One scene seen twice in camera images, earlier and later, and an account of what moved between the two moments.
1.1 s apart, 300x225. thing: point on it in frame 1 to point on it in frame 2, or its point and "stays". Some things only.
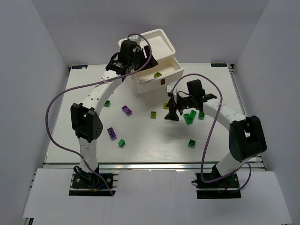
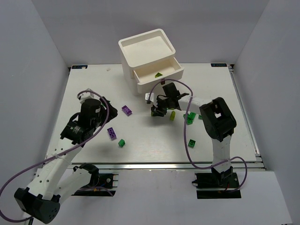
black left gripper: x=139 y=59 to x=108 y=110
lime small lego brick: x=157 y=75 stays
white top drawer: x=148 y=78 stays
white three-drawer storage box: x=168 y=69 stays
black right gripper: x=179 y=103 to x=159 y=107
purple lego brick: x=112 y=133 stays
